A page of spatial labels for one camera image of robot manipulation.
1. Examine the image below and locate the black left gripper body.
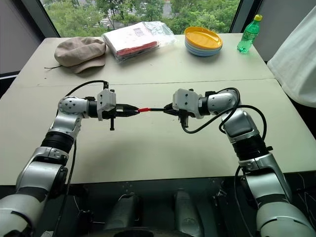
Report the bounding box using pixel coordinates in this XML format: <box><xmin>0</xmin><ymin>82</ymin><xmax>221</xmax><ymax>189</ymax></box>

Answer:
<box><xmin>101</xmin><ymin>103</ymin><xmax>124</xmax><ymax>132</ymax></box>

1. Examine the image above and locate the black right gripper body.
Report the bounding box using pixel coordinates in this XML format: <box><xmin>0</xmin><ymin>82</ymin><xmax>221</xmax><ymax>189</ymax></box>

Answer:
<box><xmin>175</xmin><ymin>108</ymin><xmax>196</xmax><ymax>128</ymax></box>

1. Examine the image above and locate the beige flat cap hat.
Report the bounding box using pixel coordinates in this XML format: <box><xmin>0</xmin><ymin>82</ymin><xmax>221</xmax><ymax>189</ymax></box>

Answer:
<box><xmin>54</xmin><ymin>36</ymin><xmax>108</xmax><ymax>75</ymax></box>

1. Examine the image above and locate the green bottle with yellow cap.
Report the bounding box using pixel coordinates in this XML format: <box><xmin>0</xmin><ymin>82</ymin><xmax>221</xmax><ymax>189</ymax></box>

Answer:
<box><xmin>237</xmin><ymin>14</ymin><xmax>263</xmax><ymax>54</ymax></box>

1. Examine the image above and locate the light blue plastic plate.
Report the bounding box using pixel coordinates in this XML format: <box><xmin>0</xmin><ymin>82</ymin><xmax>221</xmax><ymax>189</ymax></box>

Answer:
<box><xmin>184</xmin><ymin>41</ymin><xmax>223</xmax><ymax>53</ymax></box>

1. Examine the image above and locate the clear bag of folded clothes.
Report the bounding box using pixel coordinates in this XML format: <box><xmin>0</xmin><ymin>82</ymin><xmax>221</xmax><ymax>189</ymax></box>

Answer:
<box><xmin>101</xmin><ymin>21</ymin><xmax>177</xmax><ymax>66</ymax></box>

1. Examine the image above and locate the yellow plastic plate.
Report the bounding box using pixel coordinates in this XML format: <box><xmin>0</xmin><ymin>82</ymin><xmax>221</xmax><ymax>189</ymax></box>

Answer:
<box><xmin>184</xmin><ymin>26</ymin><xmax>223</xmax><ymax>49</ymax></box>

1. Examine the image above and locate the dark rounded shape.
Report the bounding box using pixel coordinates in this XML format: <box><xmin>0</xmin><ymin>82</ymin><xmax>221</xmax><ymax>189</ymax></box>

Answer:
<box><xmin>105</xmin><ymin>193</ymin><xmax>140</xmax><ymax>233</ymax></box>
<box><xmin>173</xmin><ymin>189</ymin><xmax>207</xmax><ymax>237</ymax></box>

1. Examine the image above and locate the white cloth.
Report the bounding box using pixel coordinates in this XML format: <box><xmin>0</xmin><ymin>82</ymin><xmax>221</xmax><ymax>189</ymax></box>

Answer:
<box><xmin>267</xmin><ymin>4</ymin><xmax>316</xmax><ymax>109</ymax></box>

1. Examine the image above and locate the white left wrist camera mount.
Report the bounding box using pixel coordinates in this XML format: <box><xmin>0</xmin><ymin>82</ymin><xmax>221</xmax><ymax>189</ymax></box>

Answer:
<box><xmin>96</xmin><ymin>89</ymin><xmax>117</xmax><ymax>121</ymax></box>

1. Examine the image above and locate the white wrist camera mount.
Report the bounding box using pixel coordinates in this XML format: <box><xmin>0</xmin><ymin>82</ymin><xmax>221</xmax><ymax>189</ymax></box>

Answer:
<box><xmin>96</xmin><ymin>89</ymin><xmax>117</xmax><ymax>121</ymax></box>
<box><xmin>171</xmin><ymin>88</ymin><xmax>201</xmax><ymax>117</ymax></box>

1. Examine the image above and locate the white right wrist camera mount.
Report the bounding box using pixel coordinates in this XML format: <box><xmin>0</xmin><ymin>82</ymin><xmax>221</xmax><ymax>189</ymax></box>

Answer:
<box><xmin>171</xmin><ymin>88</ymin><xmax>201</xmax><ymax>117</ymax></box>

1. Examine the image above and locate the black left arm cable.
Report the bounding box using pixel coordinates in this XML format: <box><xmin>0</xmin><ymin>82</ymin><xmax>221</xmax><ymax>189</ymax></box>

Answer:
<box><xmin>52</xmin><ymin>79</ymin><xmax>110</xmax><ymax>237</ymax></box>

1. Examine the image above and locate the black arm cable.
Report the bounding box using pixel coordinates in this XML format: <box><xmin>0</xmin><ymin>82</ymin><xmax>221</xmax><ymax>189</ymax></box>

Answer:
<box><xmin>181</xmin><ymin>86</ymin><xmax>268</xmax><ymax>213</ymax></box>
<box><xmin>52</xmin><ymin>79</ymin><xmax>110</xmax><ymax>237</ymax></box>

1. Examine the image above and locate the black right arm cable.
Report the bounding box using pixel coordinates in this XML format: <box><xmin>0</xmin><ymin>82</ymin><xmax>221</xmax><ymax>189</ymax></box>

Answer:
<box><xmin>181</xmin><ymin>86</ymin><xmax>268</xmax><ymax>213</ymax></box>

